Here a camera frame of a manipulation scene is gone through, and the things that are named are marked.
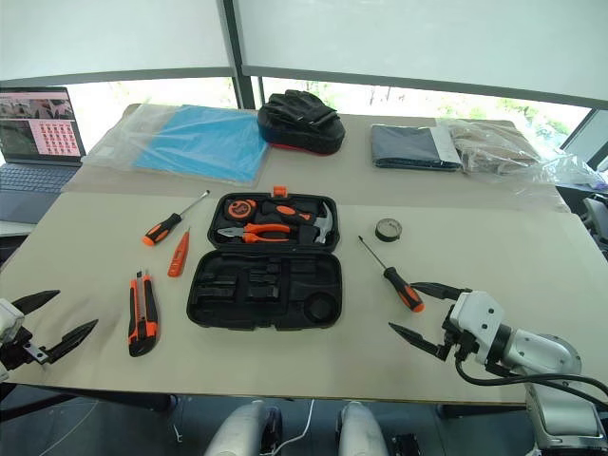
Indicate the black tool case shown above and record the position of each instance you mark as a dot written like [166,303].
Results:
[266,299]

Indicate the claw hammer orange black grip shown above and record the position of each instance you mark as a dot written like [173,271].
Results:
[304,217]

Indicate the open laptop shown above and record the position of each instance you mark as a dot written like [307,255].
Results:
[33,142]

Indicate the grey chair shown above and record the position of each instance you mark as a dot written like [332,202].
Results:
[596,223]

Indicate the black electrical tape roll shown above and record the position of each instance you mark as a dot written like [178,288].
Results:
[388,230]

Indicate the orange voltage tester pen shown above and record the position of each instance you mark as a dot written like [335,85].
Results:
[178,254]

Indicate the orange black tape measure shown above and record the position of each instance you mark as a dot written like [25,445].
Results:
[240,209]

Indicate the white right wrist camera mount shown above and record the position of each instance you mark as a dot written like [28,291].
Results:
[477,313]

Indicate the black bag with red trim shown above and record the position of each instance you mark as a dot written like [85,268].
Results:
[304,128]

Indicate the clear bag with beige contents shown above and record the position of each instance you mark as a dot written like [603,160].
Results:
[494,142]

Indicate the dark window frame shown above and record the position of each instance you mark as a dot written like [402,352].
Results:
[244,57]

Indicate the silver rounded robot leg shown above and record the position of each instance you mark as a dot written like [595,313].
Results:
[361,430]
[242,427]

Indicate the red blurry object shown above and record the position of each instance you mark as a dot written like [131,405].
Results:
[279,191]

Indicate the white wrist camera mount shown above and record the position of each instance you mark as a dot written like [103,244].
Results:
[477,313]
[7,320]

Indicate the orange black utility knife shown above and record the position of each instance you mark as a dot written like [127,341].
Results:
[142,318]

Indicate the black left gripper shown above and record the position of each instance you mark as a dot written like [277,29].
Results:
[14,354]

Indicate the dark navy folded cloth pack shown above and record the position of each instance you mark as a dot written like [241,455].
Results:
[408,147]

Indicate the blue sheet in plastic bag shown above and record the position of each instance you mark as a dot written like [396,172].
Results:
[199,142]

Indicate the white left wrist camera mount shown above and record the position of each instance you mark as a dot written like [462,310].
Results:
[7,320]

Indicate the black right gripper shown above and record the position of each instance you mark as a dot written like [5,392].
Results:
[450,333]

